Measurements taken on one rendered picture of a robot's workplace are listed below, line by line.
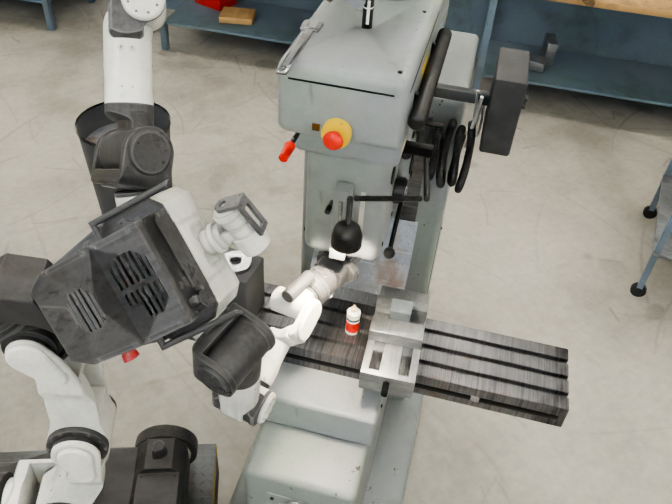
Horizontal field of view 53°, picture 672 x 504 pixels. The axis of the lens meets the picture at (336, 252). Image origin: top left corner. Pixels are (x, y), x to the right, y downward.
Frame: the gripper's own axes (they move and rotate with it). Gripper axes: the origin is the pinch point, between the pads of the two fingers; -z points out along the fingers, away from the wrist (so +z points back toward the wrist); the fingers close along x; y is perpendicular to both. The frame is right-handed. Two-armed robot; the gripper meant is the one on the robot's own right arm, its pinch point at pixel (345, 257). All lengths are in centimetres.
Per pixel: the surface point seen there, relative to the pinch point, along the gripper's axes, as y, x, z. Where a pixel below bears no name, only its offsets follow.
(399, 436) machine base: 103, -16, -28
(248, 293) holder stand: 14.3, 21.8, 15.4
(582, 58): 96, 32, -410
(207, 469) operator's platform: 84, 26, 34
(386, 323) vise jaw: 16.7, -15.0, 0.0
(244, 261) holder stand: 7.8, 26.6, 11.0
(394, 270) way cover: 26.1, -1.7, -30.7
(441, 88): -40, -6, -32
